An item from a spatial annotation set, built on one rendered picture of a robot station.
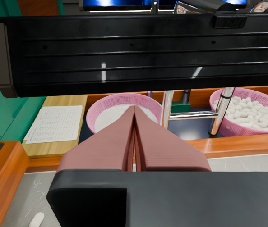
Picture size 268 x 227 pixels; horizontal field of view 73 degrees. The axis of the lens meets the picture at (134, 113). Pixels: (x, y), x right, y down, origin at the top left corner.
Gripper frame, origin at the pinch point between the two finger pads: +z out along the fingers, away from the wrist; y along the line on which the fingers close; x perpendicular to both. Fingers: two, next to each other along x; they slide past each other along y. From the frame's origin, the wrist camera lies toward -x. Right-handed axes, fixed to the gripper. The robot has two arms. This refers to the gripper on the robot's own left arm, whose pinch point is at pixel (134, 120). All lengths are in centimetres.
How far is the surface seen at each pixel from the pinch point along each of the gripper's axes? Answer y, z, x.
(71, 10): 69, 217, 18
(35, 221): 19.4, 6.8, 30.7
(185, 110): -21, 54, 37
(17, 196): 26.9, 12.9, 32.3
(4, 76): 12.9, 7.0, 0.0
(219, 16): -8.6, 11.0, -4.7
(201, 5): -8.4, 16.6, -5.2
